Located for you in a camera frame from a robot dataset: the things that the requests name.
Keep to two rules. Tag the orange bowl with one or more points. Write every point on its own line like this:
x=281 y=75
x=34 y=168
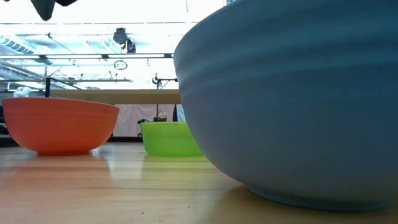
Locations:
x=59 y=124

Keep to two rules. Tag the green bowl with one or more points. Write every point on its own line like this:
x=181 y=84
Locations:
x=168 y=138

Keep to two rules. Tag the large blue bowl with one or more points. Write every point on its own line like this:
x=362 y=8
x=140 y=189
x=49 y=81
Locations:
x=280 y=109

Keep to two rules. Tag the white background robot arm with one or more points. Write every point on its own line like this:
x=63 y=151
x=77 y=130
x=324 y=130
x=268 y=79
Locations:
x=21 y=91

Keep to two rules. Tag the small black background robot arm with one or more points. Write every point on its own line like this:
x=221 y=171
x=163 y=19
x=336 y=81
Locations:
x=143 y=121

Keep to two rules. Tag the wooden shelf board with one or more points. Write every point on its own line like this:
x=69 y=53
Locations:
x=124 y=96

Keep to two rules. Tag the black background clamp stand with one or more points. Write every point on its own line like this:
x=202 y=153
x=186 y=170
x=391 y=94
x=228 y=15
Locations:
x=158 y=81

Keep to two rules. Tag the white hanging cloth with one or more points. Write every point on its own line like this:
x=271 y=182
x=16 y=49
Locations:
x=130 y=118

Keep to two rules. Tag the black overhead frame rail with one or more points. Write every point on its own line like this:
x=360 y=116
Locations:
x=77 y=56

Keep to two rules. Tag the black overhead camera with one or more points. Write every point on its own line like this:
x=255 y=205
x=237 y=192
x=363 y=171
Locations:
x=121 y=35

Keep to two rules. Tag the black metal shelf leg frame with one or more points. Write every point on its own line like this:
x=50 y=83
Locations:
x=47 y=87

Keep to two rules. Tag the thin grey frame rail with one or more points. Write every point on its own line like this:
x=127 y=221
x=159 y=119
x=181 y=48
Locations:
x=93 y=80

